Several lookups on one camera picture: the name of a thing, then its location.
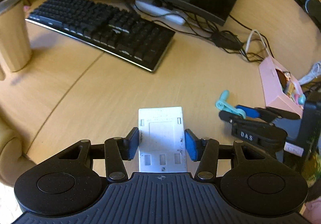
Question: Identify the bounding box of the teal plastic clip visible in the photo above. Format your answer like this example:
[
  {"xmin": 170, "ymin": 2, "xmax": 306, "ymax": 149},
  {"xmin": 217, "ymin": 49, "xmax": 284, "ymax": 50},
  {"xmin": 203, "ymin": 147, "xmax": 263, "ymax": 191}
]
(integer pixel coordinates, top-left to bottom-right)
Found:
[{"xmin": 215, "ymin": 90, "xmax": 246, "ymax": 119}]

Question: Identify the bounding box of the pink toy figure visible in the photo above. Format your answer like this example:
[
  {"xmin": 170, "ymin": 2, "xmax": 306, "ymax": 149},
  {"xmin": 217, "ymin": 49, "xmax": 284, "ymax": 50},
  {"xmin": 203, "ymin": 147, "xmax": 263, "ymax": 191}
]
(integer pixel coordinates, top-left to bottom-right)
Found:
[{"xmin": 293, "ymin": 93, "xmax": 306, "ymax": 106}]

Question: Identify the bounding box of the crocheted brown green doll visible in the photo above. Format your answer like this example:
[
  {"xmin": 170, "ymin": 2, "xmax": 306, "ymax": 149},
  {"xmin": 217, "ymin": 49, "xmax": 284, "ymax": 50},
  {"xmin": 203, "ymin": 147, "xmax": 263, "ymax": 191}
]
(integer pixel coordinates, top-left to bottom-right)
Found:
[{"xmin": 275, "ymin": 69, "xmax": 287, "ymax": 91}]

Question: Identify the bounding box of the pink cardboard box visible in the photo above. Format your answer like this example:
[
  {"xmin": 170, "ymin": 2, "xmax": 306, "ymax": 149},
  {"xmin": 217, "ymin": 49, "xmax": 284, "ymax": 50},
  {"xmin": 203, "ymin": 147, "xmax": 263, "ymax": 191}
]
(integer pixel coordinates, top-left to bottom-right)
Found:
[{"xmin": 258, "ymin": 56, "xmax": 303, "ymax": 117}]

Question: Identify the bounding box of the black power adapter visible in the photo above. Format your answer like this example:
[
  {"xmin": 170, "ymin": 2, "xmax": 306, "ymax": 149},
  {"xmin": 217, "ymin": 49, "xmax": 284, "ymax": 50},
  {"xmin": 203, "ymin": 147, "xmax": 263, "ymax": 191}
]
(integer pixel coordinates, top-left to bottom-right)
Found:
[{"xmin": 210, "ymin": 31, "xmax": 243, "ymax": 50}]

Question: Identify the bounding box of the black keyboard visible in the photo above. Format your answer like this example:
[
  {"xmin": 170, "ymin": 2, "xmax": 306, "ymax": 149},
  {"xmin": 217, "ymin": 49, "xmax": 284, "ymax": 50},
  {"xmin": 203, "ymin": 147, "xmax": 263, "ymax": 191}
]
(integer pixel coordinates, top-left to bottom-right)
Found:
[{"xmin": 27, "ymin": 0, "xmax": 175, "ymax": 72}]

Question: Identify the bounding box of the white power strip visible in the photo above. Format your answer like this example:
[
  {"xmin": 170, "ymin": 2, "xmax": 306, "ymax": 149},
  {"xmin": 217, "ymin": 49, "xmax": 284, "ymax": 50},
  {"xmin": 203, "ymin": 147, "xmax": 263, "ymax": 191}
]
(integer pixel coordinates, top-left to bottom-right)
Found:
[{"xmin": 135, "ymin": 0, "xmax": 187, "ymax": 25}]

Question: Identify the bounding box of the beige metal-rim cup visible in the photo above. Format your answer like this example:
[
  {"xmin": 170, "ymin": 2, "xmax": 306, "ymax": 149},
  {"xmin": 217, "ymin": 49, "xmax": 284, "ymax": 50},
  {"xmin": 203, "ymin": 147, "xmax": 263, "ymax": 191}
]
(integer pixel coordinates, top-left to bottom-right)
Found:
[{"xmin": 0, "ymin": 0, "xmax": 32, "ymax": 72}]

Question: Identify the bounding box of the white coiled cable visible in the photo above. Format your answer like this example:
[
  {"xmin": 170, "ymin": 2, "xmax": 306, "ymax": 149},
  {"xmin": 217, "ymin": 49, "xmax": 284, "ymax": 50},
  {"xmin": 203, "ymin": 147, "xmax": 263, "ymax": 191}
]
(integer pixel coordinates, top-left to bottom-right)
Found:
[{"xmin": 298, "ymin": 61, "xmax": 321, "ymax": 85}]

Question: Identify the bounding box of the grey looped cable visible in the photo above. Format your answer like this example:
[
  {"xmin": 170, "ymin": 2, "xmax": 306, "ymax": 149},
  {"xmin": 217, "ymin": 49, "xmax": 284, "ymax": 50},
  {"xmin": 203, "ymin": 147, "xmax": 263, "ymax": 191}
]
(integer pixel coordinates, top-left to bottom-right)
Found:
[{"xmin": 245, "ymin": 29, "xmax": 274, "ymax": 58}]

